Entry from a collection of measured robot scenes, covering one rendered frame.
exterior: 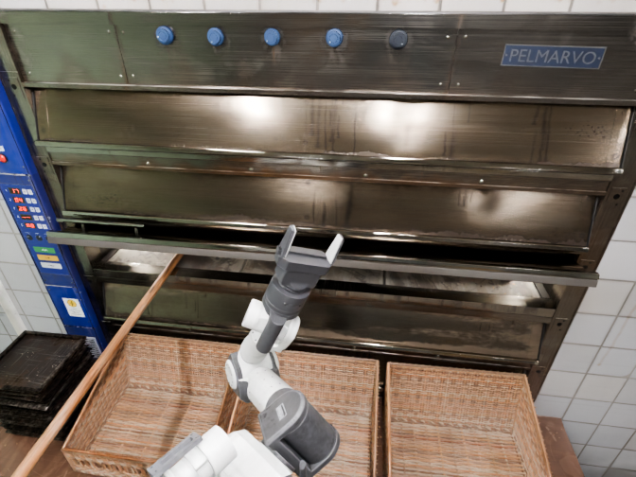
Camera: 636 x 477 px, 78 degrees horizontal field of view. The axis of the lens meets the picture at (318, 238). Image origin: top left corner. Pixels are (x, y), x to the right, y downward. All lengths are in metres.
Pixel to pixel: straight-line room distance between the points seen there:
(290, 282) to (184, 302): 1.02
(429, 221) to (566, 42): 0.59
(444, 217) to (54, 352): 1.61
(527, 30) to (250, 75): 0.74
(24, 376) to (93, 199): 0.74
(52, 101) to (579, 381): 2.19
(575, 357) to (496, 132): 0.98
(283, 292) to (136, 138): 0.81
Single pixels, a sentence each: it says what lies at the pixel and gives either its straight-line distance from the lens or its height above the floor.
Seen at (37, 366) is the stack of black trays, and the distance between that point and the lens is 1.97.
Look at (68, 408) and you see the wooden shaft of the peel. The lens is 1.33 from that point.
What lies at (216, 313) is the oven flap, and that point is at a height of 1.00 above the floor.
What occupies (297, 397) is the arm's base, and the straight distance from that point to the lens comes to 0.90.
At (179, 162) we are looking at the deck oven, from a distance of 1.42.
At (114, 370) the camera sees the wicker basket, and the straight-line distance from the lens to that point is 2.02.
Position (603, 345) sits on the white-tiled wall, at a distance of 1.86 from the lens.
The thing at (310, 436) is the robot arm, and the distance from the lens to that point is 0.91.
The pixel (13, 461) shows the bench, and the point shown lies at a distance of 2.15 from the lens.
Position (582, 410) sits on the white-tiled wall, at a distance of 2.14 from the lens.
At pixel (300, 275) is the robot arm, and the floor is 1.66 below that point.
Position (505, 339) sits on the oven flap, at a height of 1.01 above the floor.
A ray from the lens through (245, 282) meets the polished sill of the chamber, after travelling 1.59.
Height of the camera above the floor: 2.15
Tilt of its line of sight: 32 degrees down
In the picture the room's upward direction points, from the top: straight up
